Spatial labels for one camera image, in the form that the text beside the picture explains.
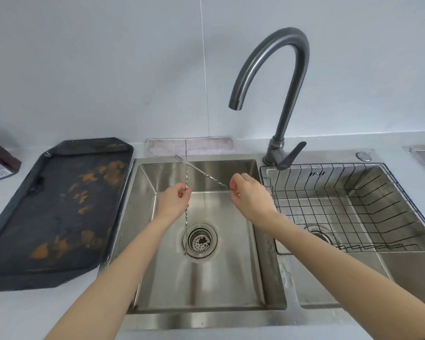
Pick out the grey folded cloth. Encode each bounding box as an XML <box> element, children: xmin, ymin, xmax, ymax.
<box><xmin>145</xmin><ymin>136</ymin><xmax>234</xmax><ymax>157</ymax></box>

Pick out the dark brown labelled bottle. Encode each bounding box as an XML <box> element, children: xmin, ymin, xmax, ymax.
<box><xmin>0</xmin><ymin>136</ymin><xmax>22</xmax><ymax>183</ymax></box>

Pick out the dark grey gooseneck faucet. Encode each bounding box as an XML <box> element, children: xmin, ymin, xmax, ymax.
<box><xmin>228</xmin><ymin>27</ymin><xmax>311</xmax><ymax>171</ymax></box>

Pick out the person's right forearm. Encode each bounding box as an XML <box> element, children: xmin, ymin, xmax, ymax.
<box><xmin>258</xmin><ymin>212</ymin><xmax>425</xmax><ymax>340</ymax></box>

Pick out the person's right hand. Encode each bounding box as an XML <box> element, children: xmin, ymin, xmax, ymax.
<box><xmin>229</xmin><ymin>172</ymin><xmax>279</xmax><ymax>232</ymax></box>

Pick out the person's left forearm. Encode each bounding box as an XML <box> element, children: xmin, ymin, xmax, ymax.
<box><xmin>44</xmin><ymin>216</ymin><xmax>172</xmax><ymax>340</ymax></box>

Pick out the round metal drain strainer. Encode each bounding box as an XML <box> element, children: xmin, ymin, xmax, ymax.
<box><xmin>182</xmin><ymin>222</ymin><xmax>219</xmax><ymax>260</ymax></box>
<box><xmin>304</xmin><ymin>224</ymin><xmax>335</xmax><ymax>245</ymax></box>

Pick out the stainless steel double sink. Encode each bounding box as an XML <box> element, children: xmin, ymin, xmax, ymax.
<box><xmin>97</xmin><ymin>149</ymin><xmax>425</xmax><ymax>332</ymax></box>

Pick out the person's left hand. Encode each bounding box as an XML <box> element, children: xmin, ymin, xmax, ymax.
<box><xmin>153</xmin><ymin>183</ymin><xmax>193</xmax><ymax>227</ymax></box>

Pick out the black plastic tray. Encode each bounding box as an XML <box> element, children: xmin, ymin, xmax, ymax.
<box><xmin>0</xmin><ymin>137</ymin><xmax>135</xmax><ymax>293</ymax></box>

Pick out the black wire dish rack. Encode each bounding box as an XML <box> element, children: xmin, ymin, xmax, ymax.
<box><xmin>260</xmin><ymin>162</ymin><xmax>425</xmax><ymax>254</ymax></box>

